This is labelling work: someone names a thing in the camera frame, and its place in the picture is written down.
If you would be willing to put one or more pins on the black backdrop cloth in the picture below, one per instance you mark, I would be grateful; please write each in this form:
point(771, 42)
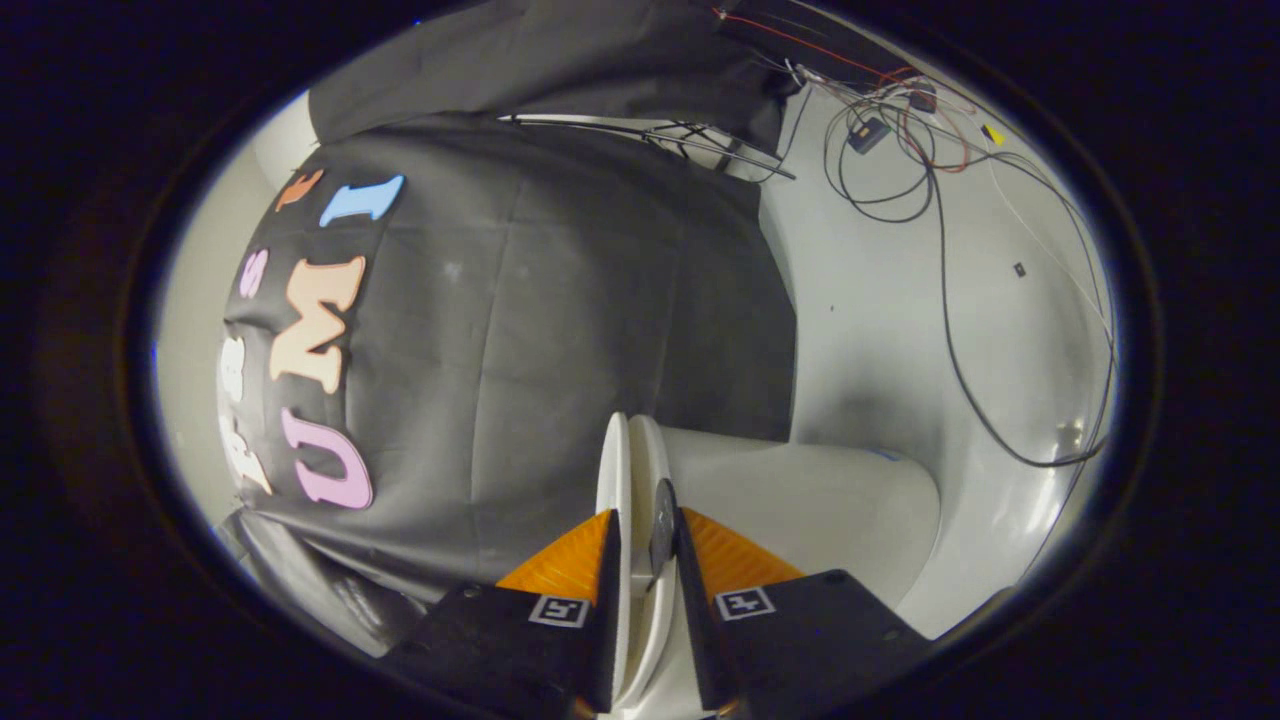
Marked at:
point(560, 320)

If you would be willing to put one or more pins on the small black box device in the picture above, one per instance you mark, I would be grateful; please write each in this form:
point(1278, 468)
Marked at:
point(868, 134)

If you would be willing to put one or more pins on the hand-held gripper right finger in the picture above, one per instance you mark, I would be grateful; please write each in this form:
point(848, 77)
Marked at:
point(695, 620)

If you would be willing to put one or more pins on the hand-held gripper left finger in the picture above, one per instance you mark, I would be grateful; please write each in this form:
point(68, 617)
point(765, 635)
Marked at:
point(607, 620)

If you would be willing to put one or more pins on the black tripod light stand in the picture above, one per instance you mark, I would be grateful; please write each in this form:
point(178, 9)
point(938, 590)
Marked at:
point(690, 143)

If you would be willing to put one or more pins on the small yellow tag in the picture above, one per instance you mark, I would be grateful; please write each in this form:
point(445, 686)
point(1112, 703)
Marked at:
point(993, 134)

